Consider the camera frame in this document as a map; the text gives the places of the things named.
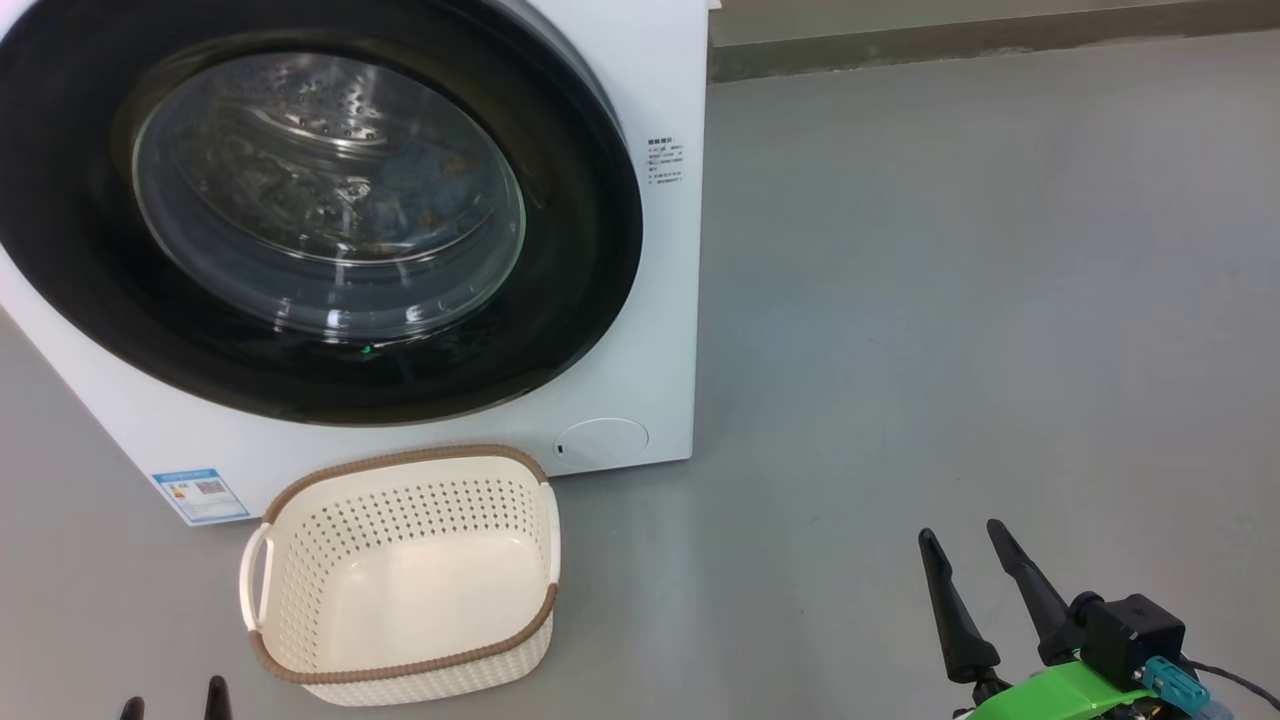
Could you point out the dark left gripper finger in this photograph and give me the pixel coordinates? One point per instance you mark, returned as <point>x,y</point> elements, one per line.
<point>218,700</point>
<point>132,710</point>

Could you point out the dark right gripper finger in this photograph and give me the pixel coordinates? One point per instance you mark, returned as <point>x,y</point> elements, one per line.
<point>1035,590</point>
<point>955,620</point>

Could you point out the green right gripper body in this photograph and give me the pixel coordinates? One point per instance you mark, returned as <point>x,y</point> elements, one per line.
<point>1060,695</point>

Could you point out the black round glass washer door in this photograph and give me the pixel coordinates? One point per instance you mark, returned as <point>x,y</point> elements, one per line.
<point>580,260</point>

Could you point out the blue cartoon print garment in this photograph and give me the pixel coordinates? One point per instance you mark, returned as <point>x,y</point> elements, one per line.
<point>425,185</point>

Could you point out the white front-load washing machine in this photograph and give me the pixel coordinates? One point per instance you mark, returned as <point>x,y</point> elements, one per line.
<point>660,330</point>

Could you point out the steel perforated washer drum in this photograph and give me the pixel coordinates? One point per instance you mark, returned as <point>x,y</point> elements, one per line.
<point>280,180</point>

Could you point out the blue energy label sticker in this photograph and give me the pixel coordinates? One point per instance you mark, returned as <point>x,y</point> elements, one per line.
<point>200,496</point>

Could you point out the cream perforated laundry basket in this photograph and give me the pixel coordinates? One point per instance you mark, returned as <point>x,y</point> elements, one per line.
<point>400,590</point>

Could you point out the round white filter cover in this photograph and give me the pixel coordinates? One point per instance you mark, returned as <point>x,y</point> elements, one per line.
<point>600,442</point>

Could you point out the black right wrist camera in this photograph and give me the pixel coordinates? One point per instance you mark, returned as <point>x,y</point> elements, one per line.
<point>1130,640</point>

